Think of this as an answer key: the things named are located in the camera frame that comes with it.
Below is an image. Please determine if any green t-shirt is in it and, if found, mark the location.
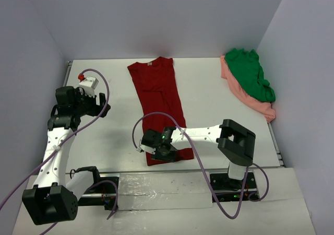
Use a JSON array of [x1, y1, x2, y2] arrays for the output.
[[224, 48, 276, 103]]

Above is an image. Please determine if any red t-shirt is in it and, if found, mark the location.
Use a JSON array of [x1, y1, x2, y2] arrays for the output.
[[127, 57, 194, 166]]

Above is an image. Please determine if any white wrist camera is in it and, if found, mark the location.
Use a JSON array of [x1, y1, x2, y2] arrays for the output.
[[79, 76, 99, 97], [137, 140, 155, 154]]

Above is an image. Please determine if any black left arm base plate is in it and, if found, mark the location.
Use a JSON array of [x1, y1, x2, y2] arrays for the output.
[[78, 182, 116, 211]]

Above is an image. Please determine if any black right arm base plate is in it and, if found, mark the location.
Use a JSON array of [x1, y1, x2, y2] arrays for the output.
[[209, 172, 259, 203]]

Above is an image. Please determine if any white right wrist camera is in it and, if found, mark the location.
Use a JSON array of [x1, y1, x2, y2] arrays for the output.
[[137, 140, 155, 154]]

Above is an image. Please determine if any white cardboard front cover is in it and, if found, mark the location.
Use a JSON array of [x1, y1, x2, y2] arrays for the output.
[[11, 167, 320, 235]]

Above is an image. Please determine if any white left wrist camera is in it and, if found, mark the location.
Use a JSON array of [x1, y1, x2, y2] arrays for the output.
[[79, 76, 99, 97]]

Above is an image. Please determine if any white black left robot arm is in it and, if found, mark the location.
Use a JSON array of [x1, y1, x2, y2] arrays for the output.
[[22, 86, 111, 225]]

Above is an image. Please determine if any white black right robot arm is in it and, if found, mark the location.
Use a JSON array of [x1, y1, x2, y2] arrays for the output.
[[137, 119, 256, 191]]

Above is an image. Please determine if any salmon pink t-shirt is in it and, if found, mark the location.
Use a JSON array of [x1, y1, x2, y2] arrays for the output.
[[220, 55, 276, 123]]

